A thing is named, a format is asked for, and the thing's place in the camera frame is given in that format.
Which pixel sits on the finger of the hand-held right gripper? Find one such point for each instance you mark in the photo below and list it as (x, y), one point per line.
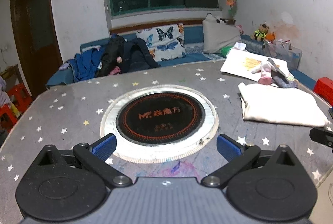
(321, 135)

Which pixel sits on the black jacket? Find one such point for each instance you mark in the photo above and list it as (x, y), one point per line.
(135, 57)

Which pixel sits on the panda plush toy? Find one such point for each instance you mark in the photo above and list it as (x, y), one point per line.
(220, 20)

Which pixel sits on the orange artificial flower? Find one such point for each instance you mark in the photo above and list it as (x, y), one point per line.
(231, 3)

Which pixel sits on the clear plastic box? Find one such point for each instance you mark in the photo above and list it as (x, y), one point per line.
(286, 53)

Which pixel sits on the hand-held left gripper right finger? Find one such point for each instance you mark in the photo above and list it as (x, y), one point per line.
(229, 147)

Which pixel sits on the purple hooded garment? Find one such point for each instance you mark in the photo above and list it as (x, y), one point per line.
(3, 91)

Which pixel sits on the butterfly print pillow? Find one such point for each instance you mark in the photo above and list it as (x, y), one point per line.
(166, 42)

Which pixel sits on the cream garment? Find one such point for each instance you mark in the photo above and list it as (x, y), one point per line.
(275, 104)

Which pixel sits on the red box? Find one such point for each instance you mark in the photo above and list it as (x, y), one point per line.
(324, 88)

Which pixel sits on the grey pillow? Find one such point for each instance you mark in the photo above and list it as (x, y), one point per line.
(218, 36)

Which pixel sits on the blue sofa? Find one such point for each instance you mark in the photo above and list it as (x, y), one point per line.
(193, 34)

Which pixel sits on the teddy bear toy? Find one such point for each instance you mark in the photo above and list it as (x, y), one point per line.
(260, 33)

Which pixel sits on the pink garment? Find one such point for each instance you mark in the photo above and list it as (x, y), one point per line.
(115, 71)

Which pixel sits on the blue garment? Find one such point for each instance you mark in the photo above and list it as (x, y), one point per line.
(85, 65)

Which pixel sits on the round black induction cooker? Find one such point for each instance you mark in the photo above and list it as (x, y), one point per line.
(160, 114)

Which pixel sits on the brown wooden door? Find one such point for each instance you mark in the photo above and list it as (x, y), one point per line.
(36, 31)

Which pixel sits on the orange toy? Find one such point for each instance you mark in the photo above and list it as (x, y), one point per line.
(270, 36)

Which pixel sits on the white shirt with yellow print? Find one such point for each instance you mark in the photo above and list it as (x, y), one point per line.
(236, 64)

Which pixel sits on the grey star-patterned tablecloth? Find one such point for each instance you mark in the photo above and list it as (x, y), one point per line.
(65, 109)

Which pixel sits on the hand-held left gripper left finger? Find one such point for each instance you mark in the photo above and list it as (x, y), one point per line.
(104, 147)

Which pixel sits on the small white cloth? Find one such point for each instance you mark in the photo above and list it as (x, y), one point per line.
(239, 46)

